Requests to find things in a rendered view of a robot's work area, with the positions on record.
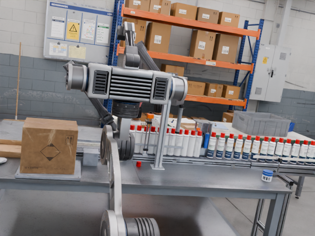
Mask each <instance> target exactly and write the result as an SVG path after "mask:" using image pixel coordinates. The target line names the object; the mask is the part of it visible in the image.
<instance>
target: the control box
mask: <svg viewBox="0 0 315 236"><path fill-rule="evenodd" d="M180 77H181V76H180ZM182 78H185V79H186V80H187V81H188V78H187V77H182ZM183 103H184V101H182V102H181V101H178V100H176V99H172V100H171V105H174V106H177V105H180V104H183Z"/></svg>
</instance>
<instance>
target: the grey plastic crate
mask: <svg viewBox="0 0 315 236"><path fill-rule="evenodd" d="M290 123H291V120H288V119H286V118H282V117H279V116H276V115H273V114H270V113H258V112H247V111H234V116H233V121H232V128H234V129H237V130H239V131H241V132H243V133H245V134H247V135H256V136H274V137H287V134H288V130H289V125H290Z"/></svg>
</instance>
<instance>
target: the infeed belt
mask: <svg viewBox="0 0 315 236"><path fill-rule="evenodd" d="M83 148H84V147H77V149H76V150H77V151H83ZM87 148H90V147H87ZM93 149H98V151H99V152H100V148H93ZM134 155H142V154H140V153H138V154H136V153H134ZM147 155H150V154H147ZM151 156H155V154H152V155H151ZM164 156H165V157H179V158H193V159H207V160H222V161H236V162H250V161H249V160H248V161H244V160H242V159H241V158H240V160H238V161H237V160H234V159H233V158H232V157H231V159H230V160H227V159H225V158H224V157H222V159H217V158H215V156H214V157H213V158H212V159H210V158H207V157H206V156H204V155H200V156H199V157H198V158H196V157H187V156H186V157H183V156H169V155H164Z"/></svg>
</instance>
